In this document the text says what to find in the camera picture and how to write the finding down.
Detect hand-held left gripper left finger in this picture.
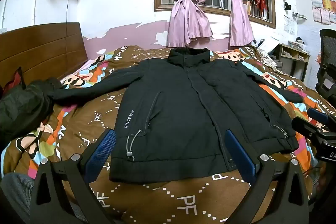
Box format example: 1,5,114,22
29,129,117,224

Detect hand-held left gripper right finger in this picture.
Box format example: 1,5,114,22
224,129,310,224

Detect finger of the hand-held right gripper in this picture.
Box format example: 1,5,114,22
307,108,330,125
292,116,328,142

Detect black padded jacket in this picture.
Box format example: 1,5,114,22
47,48,303,184

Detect person's right hand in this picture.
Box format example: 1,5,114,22
314,167,326,195

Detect black mesh office chair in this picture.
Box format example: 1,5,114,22
315,29,336,109

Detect wooden shelf desk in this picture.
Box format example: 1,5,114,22
273,43,311,81

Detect stack of papers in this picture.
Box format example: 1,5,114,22
287,40,306,51

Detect brown printed blanket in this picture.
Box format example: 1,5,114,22
0,45,336,224

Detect white open book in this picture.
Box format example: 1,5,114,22
259,36,280,56

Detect pink bed sheet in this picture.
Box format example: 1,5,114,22
75,59,93,75

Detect dark green jacket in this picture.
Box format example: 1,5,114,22
0,77,62,146

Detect red cloth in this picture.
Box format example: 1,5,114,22
1,67,27,95

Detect wooden headboard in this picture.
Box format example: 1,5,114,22
0,22,88,94

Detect white wall paper sheet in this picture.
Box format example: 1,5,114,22
283,15,297,35

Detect group of wall certificates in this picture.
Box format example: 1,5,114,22
310,0,336,25

